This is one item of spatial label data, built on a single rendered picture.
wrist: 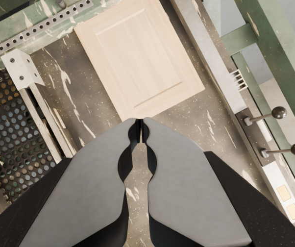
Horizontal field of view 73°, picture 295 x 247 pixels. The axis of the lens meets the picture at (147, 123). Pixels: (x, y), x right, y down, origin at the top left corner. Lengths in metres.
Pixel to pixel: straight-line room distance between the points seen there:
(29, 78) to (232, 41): 0.73
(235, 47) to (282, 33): 0.15
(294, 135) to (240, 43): 2.23
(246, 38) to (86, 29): 0.59
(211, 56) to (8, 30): 0.69
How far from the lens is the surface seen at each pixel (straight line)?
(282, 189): 0.84
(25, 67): 0.78
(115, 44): 0.76
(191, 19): 0.77
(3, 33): 0.88
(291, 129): 3.04
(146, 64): 0.73
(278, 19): 0.86
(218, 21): 1.20
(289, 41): 0.85
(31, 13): 0.86
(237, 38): 0.88
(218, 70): 0.74
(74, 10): 0.80
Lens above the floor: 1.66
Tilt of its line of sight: 39 degrees down
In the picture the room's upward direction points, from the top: 153 degrees clockwise
